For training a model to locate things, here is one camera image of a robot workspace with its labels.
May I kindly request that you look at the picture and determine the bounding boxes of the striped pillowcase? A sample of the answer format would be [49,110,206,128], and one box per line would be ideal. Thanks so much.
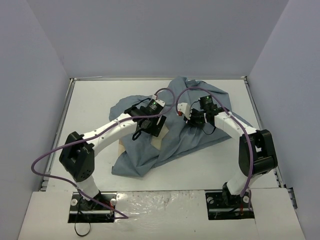
[111,76,232,177]

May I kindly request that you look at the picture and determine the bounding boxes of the cream white pillow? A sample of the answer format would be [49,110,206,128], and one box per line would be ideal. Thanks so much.
[117,126,169,165]

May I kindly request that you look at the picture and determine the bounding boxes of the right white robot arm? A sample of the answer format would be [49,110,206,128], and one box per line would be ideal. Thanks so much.
[178,95,278,207]

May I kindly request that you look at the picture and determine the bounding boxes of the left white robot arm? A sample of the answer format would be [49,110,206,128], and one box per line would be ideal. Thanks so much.
[59,99,166,209]

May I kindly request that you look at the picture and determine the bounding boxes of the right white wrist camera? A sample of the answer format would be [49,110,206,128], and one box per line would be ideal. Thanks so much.
[177,102,191,120]

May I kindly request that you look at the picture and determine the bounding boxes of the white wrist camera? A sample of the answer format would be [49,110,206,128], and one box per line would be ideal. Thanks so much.
[151,94,166,108]
[177,102,191,120]

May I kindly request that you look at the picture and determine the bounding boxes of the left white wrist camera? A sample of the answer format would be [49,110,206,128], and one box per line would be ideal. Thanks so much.
[151,94,166,108]

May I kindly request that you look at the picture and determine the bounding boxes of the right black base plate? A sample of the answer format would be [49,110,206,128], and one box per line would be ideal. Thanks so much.
[205,190,255,221]

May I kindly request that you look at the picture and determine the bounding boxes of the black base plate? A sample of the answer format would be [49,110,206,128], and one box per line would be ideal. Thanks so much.
[205,190,255,221]
[68,192,115,224]

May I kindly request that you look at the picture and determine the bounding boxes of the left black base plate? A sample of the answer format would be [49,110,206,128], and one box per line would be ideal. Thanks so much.
[68,192,115,224]

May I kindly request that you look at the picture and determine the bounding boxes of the thin black cable loop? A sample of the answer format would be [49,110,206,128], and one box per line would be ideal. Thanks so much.
[74,217,92,237]

